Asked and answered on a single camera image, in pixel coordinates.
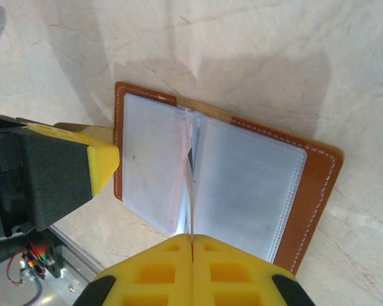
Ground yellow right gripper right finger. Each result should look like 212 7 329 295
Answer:
191 234 317 306

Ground brown leather card holder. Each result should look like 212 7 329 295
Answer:
113 81 345 277

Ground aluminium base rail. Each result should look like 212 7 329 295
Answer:
0 224 103 306

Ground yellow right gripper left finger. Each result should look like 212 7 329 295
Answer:
74 234 193 306

